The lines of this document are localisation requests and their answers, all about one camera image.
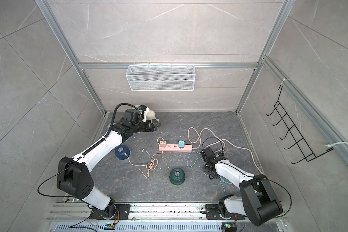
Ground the pink charging cable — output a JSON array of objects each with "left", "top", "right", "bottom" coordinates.
[{"left": 124, "top": 137, "right": 165, "bottom": 179}]

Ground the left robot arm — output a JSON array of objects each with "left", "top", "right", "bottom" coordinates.
[{"left": 55, "top": 103, "right": 160, "bottom": 219}]

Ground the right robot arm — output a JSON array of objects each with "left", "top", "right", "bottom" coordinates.
[{"left": 201, "top": 144, "right": 293, "bottom": 226}]

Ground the teal usb wall charger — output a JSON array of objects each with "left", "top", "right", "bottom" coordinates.
[{"left": 178, "top": 141, "right": 185, "bottom": 148}]

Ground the pink power strip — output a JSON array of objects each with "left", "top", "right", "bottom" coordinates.
[{"left": 159, "top": 144, "right": 192, "bottom": 152}]

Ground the black wire hook rack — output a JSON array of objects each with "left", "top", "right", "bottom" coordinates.
[{"left": 266, "top": 86, "right": 334, "bottom": 164}]

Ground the blue cordless meat grinder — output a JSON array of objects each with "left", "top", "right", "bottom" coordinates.
[{"left": 115, "top": 145, "right": 131, "bottom": 160}]

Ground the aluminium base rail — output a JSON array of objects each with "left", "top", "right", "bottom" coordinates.
[{"left": 40, "top": 202, "right": 292, "bottom": 232}]

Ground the pink usb wall charger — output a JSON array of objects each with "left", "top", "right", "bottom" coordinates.
[{"left": 159, "top": 140, "right": 167, "bottom": 148}]

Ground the white wire mesh basket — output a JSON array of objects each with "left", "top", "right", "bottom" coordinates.
[{"left": 126, "top": 64, "right": 196, "bottom": 91}]

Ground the green cordless meat grinder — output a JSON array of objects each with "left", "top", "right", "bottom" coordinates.
[{"left": 169, "top": 168, "right": 186, "bottom": 185}]

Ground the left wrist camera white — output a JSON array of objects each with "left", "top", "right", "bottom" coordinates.
[{"left": 138, "top": 105, "right": 150, "bottom": 122}]

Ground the pink power strip cord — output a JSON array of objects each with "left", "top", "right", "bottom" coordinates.
[{"left": 188, "top": 127, "right": 270, "bottom": 185}]

